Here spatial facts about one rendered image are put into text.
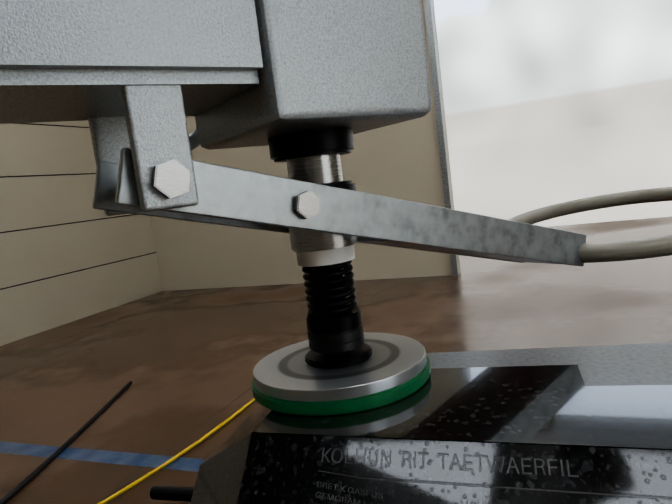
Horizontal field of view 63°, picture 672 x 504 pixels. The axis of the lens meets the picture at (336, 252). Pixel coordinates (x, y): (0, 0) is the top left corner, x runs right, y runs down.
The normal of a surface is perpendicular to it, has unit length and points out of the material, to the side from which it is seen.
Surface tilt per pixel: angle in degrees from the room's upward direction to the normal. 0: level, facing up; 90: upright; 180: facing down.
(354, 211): 90
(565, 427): 0
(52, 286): 90
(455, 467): 45
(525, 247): 90
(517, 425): 0
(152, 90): 90
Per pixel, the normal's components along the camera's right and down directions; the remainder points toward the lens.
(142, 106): 0.55, 0.04
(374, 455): -0.32, -0.59
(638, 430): -0.12, -0.99
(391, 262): -0.37, 0.16
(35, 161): 0.92, -0.07
